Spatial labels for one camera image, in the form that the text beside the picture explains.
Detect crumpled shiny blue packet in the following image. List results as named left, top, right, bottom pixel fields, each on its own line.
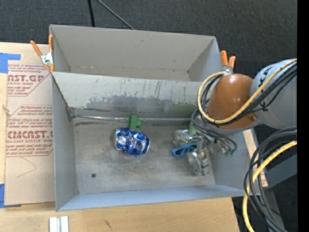
left=113, top=127, right=151, bottom=156

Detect brown cardboard board red print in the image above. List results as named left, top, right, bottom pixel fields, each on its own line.
left=0, top=42, right=56, bottom=209

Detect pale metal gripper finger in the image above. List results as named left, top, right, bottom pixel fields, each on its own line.
left=173, top=129, right=192, bottom=148
left=186, top=149, right=211, bottom=177

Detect grey metal bin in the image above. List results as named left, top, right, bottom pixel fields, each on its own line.
left=49, top=24, right=252, bottom=212

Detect small green plastic piece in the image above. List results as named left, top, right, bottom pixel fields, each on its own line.
left=188, top=120, right=197, bottom=136

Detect blue sunglasses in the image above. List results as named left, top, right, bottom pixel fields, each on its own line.
left=171, top=141, right=199, bottom=158

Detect green plastic toy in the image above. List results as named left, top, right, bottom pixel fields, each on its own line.
left=126, top=114, right=143, bottom=132

